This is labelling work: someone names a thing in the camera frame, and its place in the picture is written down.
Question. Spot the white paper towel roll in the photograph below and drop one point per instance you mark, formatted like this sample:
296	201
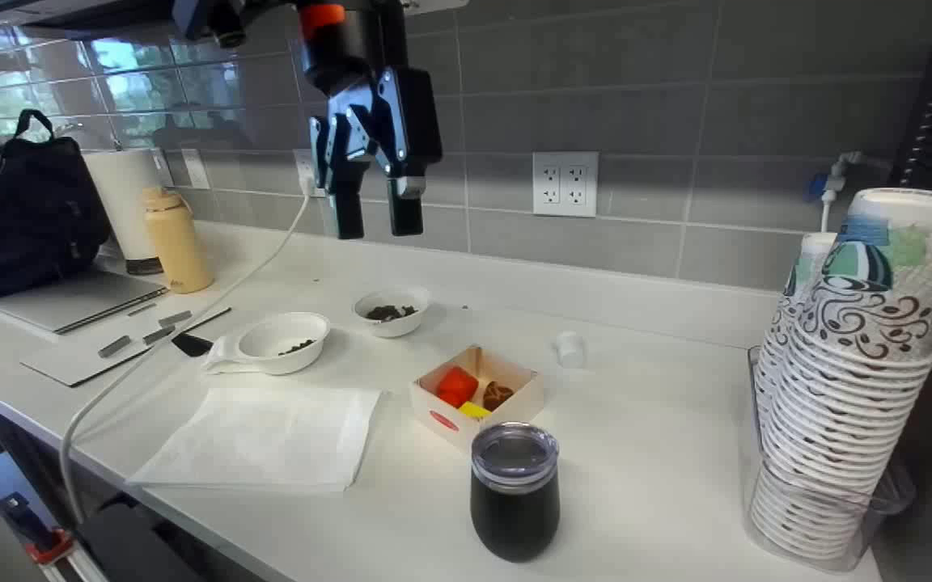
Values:
127	197

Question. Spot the small black square piece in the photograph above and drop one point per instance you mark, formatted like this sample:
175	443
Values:
192	344

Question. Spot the white paper napkin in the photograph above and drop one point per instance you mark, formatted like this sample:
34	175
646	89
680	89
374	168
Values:
258	439

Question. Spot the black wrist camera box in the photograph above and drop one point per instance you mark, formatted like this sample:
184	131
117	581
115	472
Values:
419	118

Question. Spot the blue white spray bottle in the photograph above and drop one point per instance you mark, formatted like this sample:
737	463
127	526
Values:
826	190

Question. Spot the red toy tomato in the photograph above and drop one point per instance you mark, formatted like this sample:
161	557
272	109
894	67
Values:
454	386

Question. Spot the yellow toy food piece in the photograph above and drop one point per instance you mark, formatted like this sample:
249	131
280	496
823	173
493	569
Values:
472	413

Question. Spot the black tumbler with clear lid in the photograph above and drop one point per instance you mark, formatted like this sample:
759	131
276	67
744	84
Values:
515	501

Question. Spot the tan bottle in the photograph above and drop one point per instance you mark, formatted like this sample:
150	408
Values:
178	248

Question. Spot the brown toy food piece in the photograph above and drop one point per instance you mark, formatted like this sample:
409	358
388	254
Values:
496	397

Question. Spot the wooden box with food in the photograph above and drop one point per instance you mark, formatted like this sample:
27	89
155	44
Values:
518	403

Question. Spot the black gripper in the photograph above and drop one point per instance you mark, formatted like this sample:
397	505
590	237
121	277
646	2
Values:
353	125

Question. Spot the small white bowl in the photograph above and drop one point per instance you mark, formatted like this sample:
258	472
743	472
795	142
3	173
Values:
388	313

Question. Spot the black backpack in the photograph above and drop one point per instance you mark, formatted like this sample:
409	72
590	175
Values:
30	221

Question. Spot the white double wall outlet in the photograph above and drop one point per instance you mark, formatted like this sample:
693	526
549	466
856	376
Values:
564	181

